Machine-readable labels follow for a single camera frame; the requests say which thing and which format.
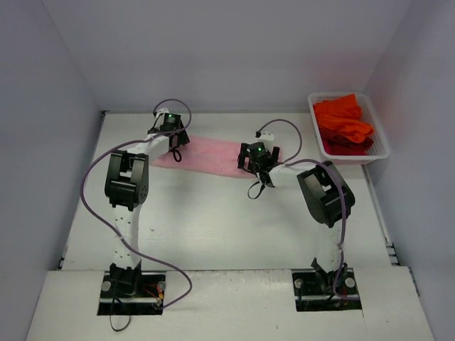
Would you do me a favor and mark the white plastic basket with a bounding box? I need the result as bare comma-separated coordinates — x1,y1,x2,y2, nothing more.
307,92,390,165

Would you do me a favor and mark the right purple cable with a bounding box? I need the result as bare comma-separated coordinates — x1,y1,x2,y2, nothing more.
254,119,348,299

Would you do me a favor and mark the orange t shirt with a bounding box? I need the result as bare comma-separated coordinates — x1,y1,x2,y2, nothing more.
312,94,375,144

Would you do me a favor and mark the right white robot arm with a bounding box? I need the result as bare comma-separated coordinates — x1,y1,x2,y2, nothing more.
237,142,355,293

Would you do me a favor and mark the purple cable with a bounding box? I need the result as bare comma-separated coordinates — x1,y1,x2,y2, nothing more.
80,97,193,308
254,119,348,299

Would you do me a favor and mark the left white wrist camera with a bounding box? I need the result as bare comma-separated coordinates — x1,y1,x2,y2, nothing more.
153,107,170,116

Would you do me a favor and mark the pink t shirt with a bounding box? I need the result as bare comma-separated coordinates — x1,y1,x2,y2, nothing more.
151,136,256,178

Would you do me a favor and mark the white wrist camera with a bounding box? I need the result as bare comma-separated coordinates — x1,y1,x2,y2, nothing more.
255,131,274,143
153,107,170,116

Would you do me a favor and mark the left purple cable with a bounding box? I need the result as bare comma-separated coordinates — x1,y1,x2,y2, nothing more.
80,97,193,308

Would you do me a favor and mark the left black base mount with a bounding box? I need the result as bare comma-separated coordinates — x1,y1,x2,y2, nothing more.
97,272,166,316

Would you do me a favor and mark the dark red t shirt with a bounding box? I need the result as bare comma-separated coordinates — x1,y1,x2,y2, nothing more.
322,138,373,156

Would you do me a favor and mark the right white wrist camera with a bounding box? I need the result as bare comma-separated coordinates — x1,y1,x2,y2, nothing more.
255,131,274,143

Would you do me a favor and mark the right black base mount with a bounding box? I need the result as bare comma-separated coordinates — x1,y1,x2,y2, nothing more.
291,268,362,313

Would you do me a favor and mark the thin black cable loop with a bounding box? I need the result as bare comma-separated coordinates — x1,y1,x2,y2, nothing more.
108,295,132,332

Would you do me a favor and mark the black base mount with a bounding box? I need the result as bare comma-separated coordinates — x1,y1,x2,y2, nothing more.
291,268,362,313
97,272,166,316

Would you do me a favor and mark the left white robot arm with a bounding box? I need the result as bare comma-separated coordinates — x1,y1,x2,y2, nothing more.
105,109,189,298

